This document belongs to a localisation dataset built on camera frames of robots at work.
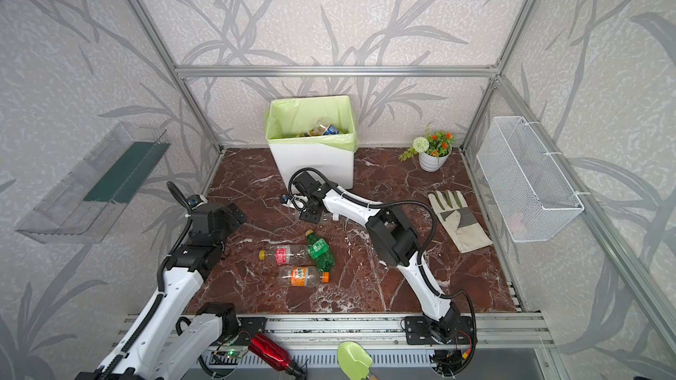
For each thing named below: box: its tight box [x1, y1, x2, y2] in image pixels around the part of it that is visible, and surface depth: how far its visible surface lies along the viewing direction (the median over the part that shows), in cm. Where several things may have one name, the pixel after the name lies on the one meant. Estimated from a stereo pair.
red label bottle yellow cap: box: [257, 245, 309, 265], surface depth 86 cm
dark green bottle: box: [305, 229, 336, 273], surface depth 88 cm
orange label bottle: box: [277, 265, 331, 288], surface depth 83 cm
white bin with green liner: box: [264, 95, 361, 192], surface depth 96 cm
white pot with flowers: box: [398, 130, 456, 173], surface depth 104 cm
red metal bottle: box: [248, 332, 302, 380], surface depth 69 cm
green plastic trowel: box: [337, 341, 374, 380], surface depth 71 cm
